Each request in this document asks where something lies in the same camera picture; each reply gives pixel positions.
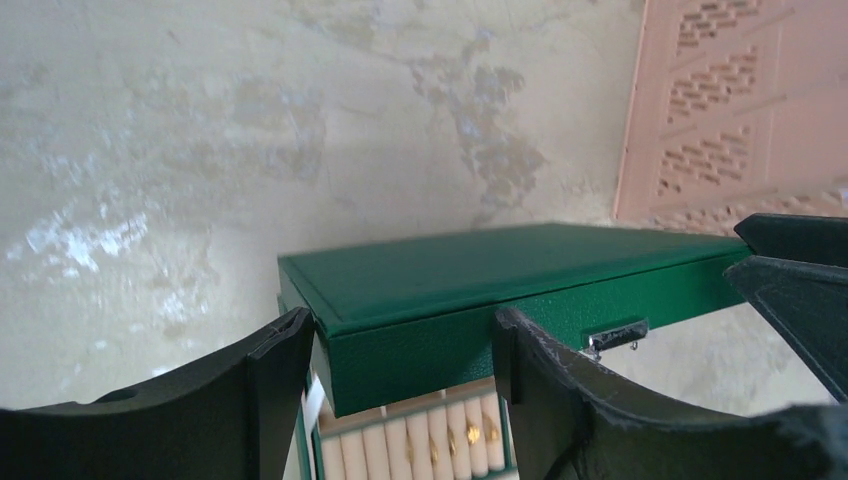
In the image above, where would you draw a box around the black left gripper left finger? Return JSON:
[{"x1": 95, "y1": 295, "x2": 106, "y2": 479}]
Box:
[{"x1": 1, "y1": 307, "x2": 314, "y2": 479}]

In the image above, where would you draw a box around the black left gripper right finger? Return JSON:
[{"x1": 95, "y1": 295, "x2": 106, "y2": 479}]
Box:
[{"x1": 492, "y1": 307, "x2": 847, "y2": 479}]

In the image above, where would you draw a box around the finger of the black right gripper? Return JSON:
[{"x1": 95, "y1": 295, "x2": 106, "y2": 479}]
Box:
[
  {"x1": 734, "y1": 213, "x2": 847, "y2": 268},
  {"x1": 724, "y1": 256, "x2": 847, "y2": 403}
]

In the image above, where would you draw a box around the green jewelry box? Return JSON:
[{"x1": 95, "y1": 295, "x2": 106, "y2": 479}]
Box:
[{"x1": 278, "y1": 223, "x2": 750, "y2": 479}]

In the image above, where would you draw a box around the peach plastic file organizer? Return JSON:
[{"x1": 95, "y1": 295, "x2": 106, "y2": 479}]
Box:
[{"x1": 613, "y1": 1, "x2": 847, "y2": 235}]

